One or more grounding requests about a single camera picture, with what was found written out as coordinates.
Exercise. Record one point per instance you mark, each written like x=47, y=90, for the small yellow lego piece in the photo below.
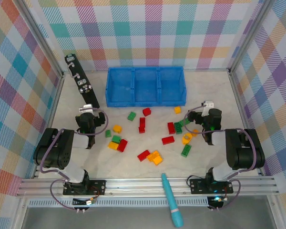
x=195, y=132

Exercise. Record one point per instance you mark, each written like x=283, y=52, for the yellow lego brick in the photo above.
x=177, y=110
x=117, y=129
x=157, y=160
x=153, y=155
x=113, y=145

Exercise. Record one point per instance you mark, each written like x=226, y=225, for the red lego brick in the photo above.
x=146, y=112
x=142, y=122
x=141, y=130
x=171, y=128
x=122, y=145
x=143, y=155
x=168, y=140

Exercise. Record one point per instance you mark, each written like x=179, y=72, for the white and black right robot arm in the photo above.
x=243, y=148

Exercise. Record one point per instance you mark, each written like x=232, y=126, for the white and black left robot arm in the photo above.
x=57, y=148

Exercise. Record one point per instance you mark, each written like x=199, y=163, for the small green lego brick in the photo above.
x=108, y=133

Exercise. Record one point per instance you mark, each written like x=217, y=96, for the black tool holder bar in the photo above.
x=88, y=97

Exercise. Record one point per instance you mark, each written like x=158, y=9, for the blue three-compartment bin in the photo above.
x=120, y=88

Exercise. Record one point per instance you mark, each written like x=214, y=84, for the black power connector box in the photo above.
x=89, y=202
x=215, y=199

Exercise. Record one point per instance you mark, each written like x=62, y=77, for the teal pen-shaped tool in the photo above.
x=171, y=200

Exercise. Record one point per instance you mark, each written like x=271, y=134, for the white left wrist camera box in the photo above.
x=85, y=108

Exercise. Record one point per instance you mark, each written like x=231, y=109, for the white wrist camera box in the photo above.
x=85, y=108
x=208, y=105

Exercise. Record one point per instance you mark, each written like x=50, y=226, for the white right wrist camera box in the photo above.
x=208, y=105

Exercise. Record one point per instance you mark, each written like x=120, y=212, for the aluminium frame side rail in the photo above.
x=241, y=107

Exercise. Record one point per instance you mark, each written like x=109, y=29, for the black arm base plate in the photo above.
x=97, y=187
x=197, y=186

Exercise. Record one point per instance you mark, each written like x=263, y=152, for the wide aluminium frame rail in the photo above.
x=145, y=188

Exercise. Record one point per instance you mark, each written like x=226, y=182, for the aluminium frame post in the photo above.
x=44, y=38
x=250, y=35

